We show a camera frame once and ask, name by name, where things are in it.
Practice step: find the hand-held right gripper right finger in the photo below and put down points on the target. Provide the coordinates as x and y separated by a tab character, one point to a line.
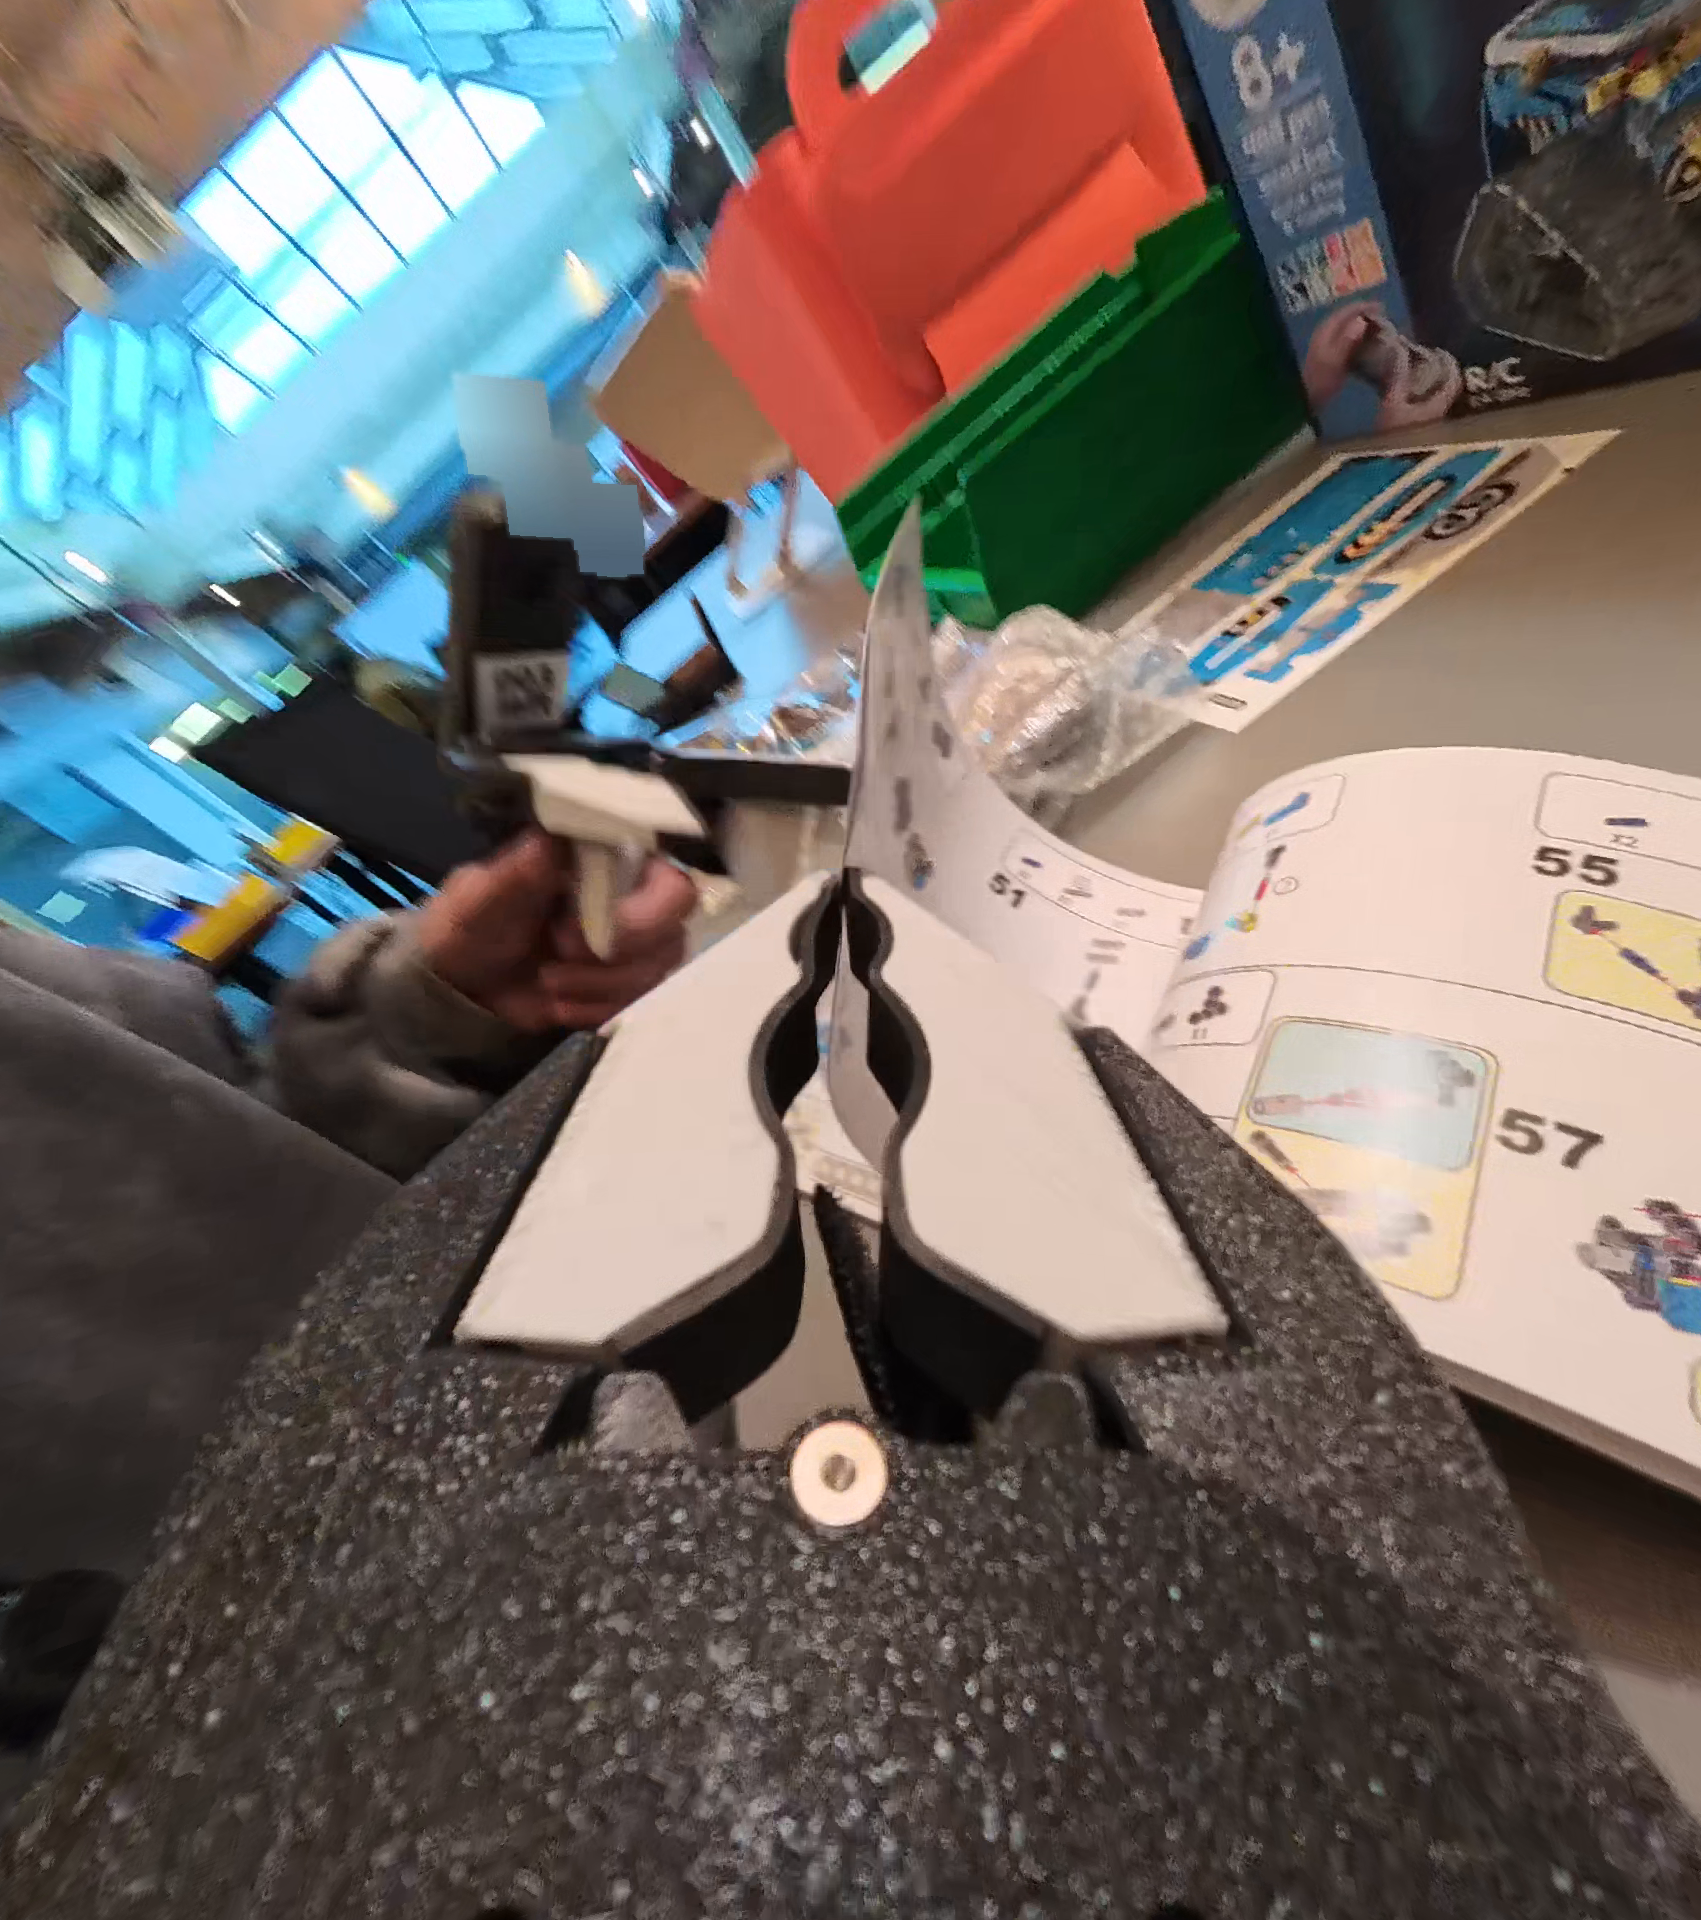
1061	1184

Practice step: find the person's left forearm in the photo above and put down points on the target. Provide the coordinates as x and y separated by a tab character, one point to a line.
371	1035

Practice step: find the blue sticker sheet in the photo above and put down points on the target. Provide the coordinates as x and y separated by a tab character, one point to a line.
1359	570

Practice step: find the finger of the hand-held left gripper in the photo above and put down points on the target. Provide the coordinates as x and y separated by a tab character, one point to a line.
594	795

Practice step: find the small blue leaflet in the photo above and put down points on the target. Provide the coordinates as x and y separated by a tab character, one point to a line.
1389	931

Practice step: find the person's left hand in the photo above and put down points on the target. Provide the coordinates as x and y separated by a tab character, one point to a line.
505	931

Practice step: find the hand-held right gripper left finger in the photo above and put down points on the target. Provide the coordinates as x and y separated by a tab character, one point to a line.
624	1184

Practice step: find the green plastic bin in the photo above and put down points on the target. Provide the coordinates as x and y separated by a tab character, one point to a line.
1090	451

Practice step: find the clear bubble wrap bag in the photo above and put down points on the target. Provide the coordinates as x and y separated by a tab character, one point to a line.
1044	704

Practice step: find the desk stand with brown board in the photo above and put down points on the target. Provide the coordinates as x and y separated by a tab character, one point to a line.
685	390

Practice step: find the blue robot kit box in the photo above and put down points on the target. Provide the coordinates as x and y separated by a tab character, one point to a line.
1539	181

